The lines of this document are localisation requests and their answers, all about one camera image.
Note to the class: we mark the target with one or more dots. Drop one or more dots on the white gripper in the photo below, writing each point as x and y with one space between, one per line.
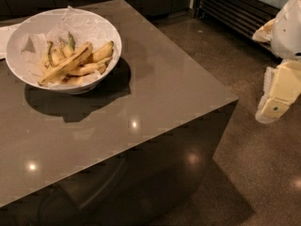
288 32

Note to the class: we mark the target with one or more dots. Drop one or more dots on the top banana in bunch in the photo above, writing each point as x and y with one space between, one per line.
67 47

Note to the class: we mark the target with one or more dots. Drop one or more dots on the white paper bowl liner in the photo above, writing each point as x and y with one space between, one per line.
83 27

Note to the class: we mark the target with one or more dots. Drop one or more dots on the white bowl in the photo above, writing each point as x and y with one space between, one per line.
37 22

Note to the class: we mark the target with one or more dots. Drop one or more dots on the dark vent grille cabinet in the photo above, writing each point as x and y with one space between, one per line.
244 16

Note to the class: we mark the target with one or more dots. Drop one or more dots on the white paper on table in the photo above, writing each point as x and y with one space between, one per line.
5 33

